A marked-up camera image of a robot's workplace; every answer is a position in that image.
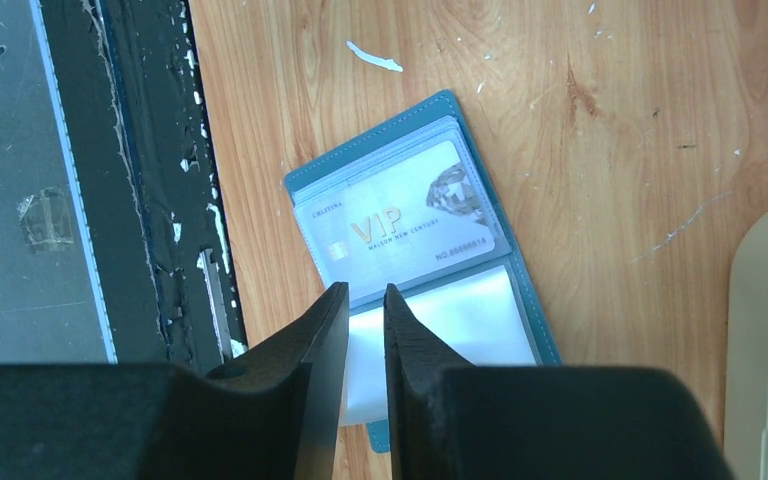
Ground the credit card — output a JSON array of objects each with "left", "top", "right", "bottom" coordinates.
[{"left": 295, "top": 138, "right": 508, "bottom": 297}]

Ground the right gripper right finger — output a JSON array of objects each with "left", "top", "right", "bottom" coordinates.
[{"left": 383, "top": 285, "right": 733, "bottom": 479}]

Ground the beige oval card tray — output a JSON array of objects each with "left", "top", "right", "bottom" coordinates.
[{"left": 724, "top": 212, "right": 768, "bottom": 479}]

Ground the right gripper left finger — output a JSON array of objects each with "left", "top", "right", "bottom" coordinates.
[{"left": 0, "top": 282, "right": 349, "bottom": 479}]

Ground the blue leather card holder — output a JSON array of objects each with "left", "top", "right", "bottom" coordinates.
[{"left": 284, "top": 90, "right": 561, "bottom": 454}]

